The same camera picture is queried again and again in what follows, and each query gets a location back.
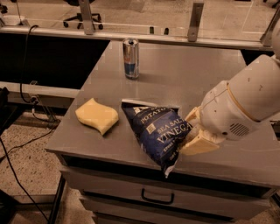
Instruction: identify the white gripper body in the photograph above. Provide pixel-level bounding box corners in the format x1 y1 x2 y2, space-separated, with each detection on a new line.
199 80 259 141

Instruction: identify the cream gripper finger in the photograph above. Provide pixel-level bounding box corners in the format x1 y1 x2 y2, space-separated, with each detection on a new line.
185 107 200 122
179 129 220 156

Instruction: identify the blue Kettle chip bag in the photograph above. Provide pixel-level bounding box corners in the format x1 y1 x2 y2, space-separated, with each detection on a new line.
122 100 193 178

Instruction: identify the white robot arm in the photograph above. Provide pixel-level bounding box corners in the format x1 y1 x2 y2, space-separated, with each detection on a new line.
179 21 280 155

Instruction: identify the silver blue Red Bull can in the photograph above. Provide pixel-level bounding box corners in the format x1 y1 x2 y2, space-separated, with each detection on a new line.
122 38 139 80

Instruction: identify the grey drawer cabinet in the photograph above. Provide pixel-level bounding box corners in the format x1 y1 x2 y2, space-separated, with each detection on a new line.
47 41 280 224

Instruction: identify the yellow sponge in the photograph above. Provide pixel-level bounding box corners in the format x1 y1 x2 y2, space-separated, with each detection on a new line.
75 99 119 136

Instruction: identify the black office chair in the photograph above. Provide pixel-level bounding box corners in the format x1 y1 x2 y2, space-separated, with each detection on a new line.
63 0 103 30

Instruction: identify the black drawer handle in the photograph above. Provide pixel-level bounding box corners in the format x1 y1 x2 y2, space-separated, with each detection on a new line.
141 188 175 205

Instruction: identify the right metal bracket post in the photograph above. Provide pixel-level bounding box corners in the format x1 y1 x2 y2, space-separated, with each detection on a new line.
187 0 204 42

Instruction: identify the metal bracket post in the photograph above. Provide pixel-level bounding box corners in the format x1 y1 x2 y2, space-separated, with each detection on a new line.
187 0 204 42
78 0 95 35

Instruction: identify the left metal bracket post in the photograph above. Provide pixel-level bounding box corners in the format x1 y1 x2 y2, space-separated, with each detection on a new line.
78 0 95 35

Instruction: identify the metal rail frame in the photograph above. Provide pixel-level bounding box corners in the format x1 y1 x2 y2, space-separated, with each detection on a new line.
0 25 275 52

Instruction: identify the black power cable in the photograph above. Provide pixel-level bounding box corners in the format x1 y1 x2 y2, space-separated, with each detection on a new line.
19 24 40 104

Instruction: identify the black floor cable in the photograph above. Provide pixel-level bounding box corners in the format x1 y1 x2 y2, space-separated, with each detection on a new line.
0 122 60 224

